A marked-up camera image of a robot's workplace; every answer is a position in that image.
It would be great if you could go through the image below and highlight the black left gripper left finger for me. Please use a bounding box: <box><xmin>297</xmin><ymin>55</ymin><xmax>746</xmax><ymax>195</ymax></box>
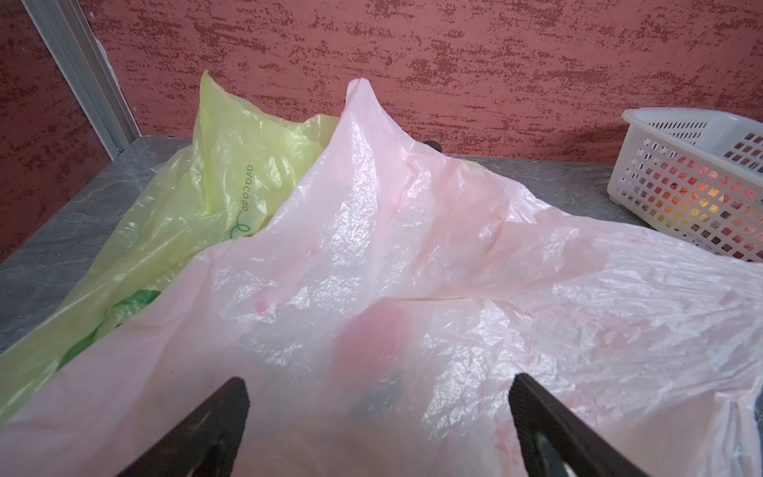
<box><xmin>119</xmin><ymin>378</ymin><xmax>250</xmax><ymax>476</ymax></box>

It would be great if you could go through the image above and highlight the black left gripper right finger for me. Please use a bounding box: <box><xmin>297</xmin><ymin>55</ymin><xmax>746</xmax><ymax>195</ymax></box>
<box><xmin>508</xmin><ymin>373</ymin><xmax>645</xmax><ymax>476</ymax></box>

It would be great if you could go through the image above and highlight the pink plastic bag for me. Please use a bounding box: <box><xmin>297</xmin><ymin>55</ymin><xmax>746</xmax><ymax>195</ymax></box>
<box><xmin>1</xmin><ymin>79</ymin><xmax>762</xmax><ymax>476</ymax></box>

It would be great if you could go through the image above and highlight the green avocado plastic bag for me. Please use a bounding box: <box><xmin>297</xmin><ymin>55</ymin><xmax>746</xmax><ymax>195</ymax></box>
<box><xmin>1</xmin><ymin>74</ymin><xmax>338</xmax><ymax>419</ymax></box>

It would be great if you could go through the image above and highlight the white plastic basket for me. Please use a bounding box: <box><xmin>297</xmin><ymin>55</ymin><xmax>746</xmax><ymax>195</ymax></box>
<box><xmin>607</xmin><ymin>107</ymin><xmax>762</xmax><ymax>262</ymax></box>

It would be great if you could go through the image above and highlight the left aluminium corner post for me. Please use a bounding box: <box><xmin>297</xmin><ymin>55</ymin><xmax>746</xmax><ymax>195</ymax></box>
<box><xmin>23</xmin><ymin>0</ymin><xmax>141</xmax><ymax>161</ymax></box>

